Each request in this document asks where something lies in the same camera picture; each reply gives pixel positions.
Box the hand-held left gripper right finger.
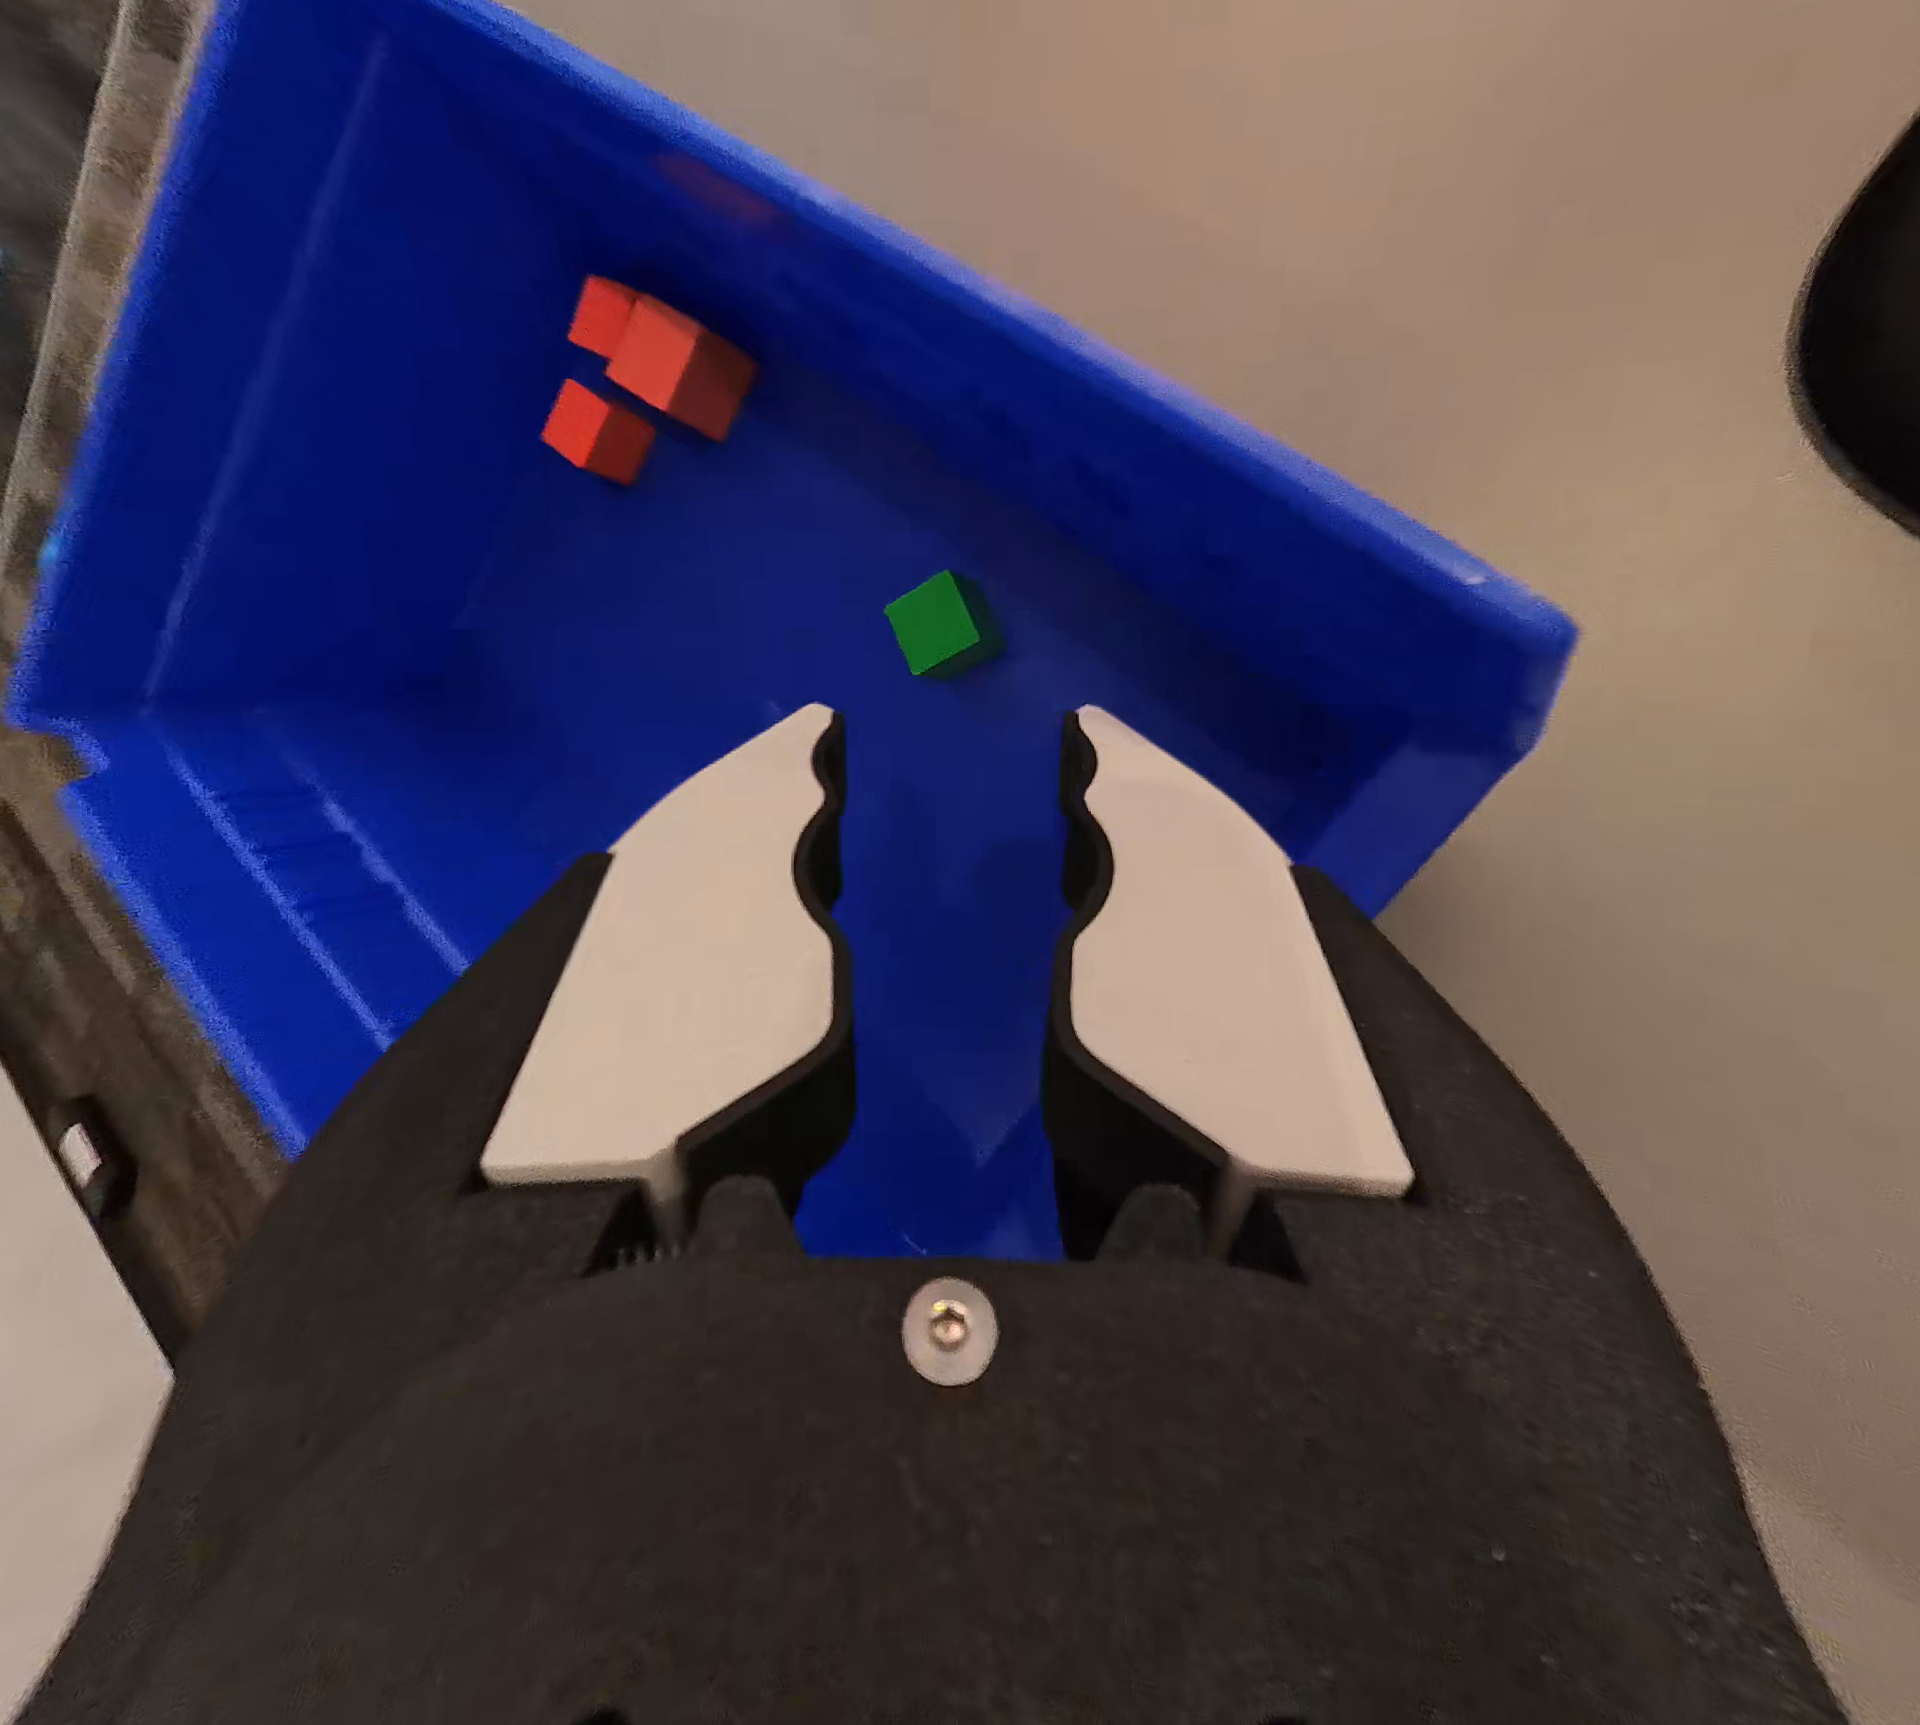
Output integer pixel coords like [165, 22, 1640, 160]
[1044, 705, 1416, 1262]

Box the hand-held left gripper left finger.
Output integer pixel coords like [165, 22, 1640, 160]
[479, 702, 858, 1254]

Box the green wooden cube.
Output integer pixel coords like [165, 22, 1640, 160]
[884, 571, 1003, 680]

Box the blue plastic bin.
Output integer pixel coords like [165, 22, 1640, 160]
[0, 0, 1579, 1258]

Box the orange-red wooden cube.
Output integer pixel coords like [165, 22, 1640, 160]
[539, 378, 660, 487]
[565, 273, 648, 362]
[603, 292, 755, 445]

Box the black chair armrest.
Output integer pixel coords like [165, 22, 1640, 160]
[1783, 112, 1920, 542]

